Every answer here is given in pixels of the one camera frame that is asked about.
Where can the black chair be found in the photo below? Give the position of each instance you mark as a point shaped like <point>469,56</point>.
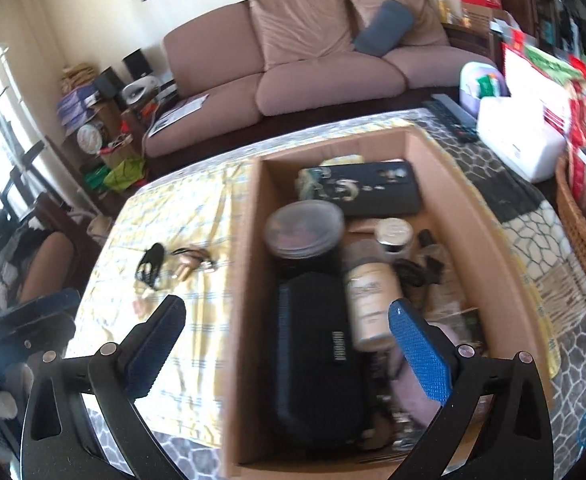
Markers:
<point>23,180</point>

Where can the pile of colourful packages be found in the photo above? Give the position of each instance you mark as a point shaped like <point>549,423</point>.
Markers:
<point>585,90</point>

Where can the grey stone-pattern blanket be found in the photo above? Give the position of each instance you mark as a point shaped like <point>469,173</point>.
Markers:
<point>523,220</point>

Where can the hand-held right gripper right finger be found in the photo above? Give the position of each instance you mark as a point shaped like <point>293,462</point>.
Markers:
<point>418,355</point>

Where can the beige bottle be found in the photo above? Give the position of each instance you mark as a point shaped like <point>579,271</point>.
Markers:
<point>373,300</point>

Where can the black remote control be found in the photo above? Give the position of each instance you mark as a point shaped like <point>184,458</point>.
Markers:
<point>453,122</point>

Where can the small silver round tin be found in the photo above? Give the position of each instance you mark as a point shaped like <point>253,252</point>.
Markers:
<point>394,235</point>

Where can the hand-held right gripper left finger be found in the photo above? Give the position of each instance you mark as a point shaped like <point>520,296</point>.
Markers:
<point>153,345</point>

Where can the wicker basket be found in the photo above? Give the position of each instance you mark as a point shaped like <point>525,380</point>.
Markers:
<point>583,240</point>

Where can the green plastic bag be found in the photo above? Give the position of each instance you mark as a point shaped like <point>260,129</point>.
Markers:
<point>123,175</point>

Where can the black speaker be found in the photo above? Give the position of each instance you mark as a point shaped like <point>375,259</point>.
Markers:
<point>138,63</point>
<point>109,86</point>

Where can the blue cushion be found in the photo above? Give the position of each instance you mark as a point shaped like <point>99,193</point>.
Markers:
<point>383,27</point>

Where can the white round-top device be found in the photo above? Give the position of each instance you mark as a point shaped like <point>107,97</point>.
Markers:
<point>142,91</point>

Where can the purple boxes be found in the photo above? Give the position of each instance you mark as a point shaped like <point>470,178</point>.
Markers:
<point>77,106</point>

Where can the pale green packet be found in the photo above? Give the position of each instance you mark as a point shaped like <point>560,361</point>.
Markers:
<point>310,180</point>

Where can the person's bare knee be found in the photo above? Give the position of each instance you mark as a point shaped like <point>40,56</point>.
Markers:
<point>48,270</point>

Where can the cardboard box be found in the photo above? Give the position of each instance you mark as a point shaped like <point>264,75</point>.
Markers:
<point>245,310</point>

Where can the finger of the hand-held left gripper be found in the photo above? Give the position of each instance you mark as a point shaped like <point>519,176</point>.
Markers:
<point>40,303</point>
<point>33,335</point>

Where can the yellow plaid tablecloth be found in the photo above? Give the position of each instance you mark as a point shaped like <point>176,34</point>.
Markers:
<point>193,195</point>

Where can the black hair claw clip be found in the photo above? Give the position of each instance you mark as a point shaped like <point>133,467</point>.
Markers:
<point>150,260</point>

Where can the black round container clear lid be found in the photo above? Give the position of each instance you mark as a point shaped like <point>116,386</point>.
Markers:
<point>303,230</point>

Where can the lavender plastic bin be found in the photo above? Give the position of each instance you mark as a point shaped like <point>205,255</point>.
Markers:
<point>475,82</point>

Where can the mauve cloth pouch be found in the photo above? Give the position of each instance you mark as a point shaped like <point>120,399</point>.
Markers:
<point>408,410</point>

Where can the white package with red print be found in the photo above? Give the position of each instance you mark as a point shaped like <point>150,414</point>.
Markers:
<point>533,72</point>

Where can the white plastic box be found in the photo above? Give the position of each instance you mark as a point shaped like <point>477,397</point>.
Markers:
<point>518,140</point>

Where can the dark wooden cabinet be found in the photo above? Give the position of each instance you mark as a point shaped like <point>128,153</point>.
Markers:
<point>523,5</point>

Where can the clear plastic bag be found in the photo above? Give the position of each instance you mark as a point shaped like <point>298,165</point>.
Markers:
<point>455,310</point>

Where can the white paper sheet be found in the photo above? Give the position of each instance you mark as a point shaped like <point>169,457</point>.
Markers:
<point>180,110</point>

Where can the clear case with pink sponge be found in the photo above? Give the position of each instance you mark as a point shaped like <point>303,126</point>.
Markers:
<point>145,305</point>

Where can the mauve sofa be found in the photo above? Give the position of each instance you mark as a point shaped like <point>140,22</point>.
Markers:
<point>293,75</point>

